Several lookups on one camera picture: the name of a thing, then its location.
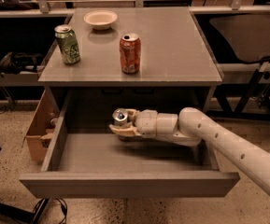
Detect green soda can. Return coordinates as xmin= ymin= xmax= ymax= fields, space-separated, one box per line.
xmin=54 ymin=24 xmax=80 ymax=64

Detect silver redbull can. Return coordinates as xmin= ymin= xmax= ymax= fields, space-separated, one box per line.
xmin=112 ymin=108 xmax=128 ymax=126

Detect grey cabinet with top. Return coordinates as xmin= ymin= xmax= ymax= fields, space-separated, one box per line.
xmin=40 ymin=7 xmax=221 ymax=133

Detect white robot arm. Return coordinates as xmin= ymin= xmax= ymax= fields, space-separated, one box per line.
xmin=109 ymin=107 xmax=270 ymax=196

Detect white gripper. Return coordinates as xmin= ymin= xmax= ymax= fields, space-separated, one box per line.
xmin=109 ymin=109 xmax=158 ymax=137

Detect orange soda can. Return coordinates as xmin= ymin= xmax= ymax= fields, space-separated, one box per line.
xmin=120 ymin=33 xmax=141 ymax=74

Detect white paper bowl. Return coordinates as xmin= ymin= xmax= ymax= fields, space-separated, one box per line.
xmin=83 ymin=10 xmax=118 ymax=31

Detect open grey top drawer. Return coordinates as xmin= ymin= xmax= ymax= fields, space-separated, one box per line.
xmin=20 ymin=90 xmax=240 ymax=199

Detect black headphones on shelf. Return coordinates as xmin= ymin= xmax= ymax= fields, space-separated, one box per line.
xmin=0 ymin=52 xmax=43 ymax=76

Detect brown cardboard box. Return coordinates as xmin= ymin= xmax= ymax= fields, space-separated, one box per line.
xmin=25 ymin=91 xmax=59 ymax=161

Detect black floor cables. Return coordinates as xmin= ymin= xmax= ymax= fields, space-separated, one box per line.
xmin=31 ymin=197 xmax=69 ymax=224

